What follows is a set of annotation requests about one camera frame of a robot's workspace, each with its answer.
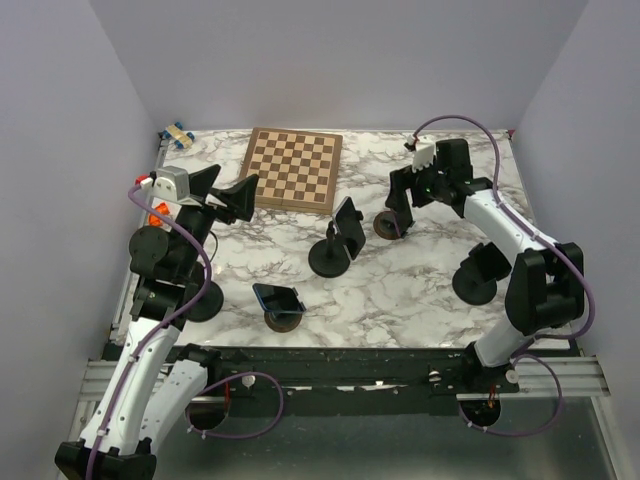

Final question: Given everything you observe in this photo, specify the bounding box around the brown-base phone stand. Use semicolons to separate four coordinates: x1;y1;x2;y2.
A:
373;210;404;241
264;312;303;333

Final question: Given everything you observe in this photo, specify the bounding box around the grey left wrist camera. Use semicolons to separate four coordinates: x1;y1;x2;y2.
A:
137;166;193;205

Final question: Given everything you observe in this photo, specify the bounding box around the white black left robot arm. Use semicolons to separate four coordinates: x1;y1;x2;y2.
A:
55;165;259;479

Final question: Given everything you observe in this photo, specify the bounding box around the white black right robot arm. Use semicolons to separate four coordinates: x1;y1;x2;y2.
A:
374;137;585;392

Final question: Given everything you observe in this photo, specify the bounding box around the wooden chessboard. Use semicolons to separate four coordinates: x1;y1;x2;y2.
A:
239;127;343;215

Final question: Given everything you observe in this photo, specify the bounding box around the blue-edged black phone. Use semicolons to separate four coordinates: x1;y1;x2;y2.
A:
252;283;306;314

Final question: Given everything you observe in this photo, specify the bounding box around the brown-base near phone stand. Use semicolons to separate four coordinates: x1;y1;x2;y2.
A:
264;312;303;333

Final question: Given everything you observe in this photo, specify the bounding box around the black left round-base stand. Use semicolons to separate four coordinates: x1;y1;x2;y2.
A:
186;282;224;323

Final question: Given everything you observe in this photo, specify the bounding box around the black phone with purple edge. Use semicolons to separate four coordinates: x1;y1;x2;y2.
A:
394;210;414;238

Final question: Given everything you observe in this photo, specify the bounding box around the brown-base far phone stand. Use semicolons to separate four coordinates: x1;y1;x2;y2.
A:
373;210;404;241

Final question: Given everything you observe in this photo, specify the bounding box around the black right round-base stand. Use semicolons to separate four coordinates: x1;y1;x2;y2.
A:
452;242;511;306

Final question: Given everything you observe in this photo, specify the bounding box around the orange plastic piece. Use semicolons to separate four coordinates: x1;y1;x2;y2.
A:
148;202;170;227

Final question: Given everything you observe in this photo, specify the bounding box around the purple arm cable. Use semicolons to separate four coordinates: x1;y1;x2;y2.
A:
412;115;596;436
84;187;285;480

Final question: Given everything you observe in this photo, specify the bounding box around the blue wheeled wooden toy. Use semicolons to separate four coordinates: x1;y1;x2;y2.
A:
159;122;195;150

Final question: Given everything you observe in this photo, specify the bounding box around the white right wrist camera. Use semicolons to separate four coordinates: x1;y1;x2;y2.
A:
405;134;436;172

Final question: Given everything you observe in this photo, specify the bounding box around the black tall round-base phone stand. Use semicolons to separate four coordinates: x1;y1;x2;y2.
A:
308;220;351;278

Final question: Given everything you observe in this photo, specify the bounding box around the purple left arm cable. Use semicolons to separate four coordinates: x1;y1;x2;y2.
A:
84;187;285;480

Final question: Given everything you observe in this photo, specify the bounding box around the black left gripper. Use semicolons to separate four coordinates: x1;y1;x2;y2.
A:
172;164;259;277

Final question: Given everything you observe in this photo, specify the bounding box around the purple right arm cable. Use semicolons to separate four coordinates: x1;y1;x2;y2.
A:
412;115;596;436

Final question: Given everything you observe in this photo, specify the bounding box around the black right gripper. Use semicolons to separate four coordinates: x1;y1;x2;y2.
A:
384;156;448;214

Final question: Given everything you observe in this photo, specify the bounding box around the aluminium frame rail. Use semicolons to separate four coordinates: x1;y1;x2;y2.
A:
79;360;117;402

